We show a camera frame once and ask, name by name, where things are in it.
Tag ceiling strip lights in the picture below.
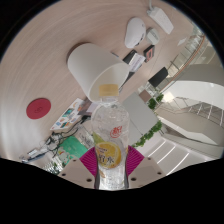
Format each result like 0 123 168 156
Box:
146 139 202 176

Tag white mug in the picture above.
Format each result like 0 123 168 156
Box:
67 42 130 103

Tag flat round red coaster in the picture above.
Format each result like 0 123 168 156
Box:
26 97 52 120

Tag white planter cabinet with plants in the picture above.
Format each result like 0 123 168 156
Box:
129 114 164 149

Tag black notebook with papers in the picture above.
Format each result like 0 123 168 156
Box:
121 49 147 73

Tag round white device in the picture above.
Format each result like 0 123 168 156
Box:
145 27 161 46

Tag clear lemon drink bottle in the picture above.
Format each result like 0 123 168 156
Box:
90 83 131 191

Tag small black red device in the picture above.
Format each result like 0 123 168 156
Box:
143 44 156 60

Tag black chair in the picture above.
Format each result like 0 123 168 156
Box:
147 66 169 89

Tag white computer mouse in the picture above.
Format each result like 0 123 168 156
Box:
124 17 147 50

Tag green tote bag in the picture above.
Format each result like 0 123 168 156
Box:
56 134 89 168

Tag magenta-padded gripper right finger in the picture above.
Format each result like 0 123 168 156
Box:
126 145 167 190

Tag white power strip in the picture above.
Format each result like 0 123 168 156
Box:
147 7 175 35

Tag colourful sticker sheet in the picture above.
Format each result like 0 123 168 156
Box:
49 97 89 132

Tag small potted plant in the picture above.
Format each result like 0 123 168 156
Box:
147 93 165 111

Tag black tangled cable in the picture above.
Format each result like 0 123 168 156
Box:
19 130 78 165

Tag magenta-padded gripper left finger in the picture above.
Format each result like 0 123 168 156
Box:
58 148 99 190

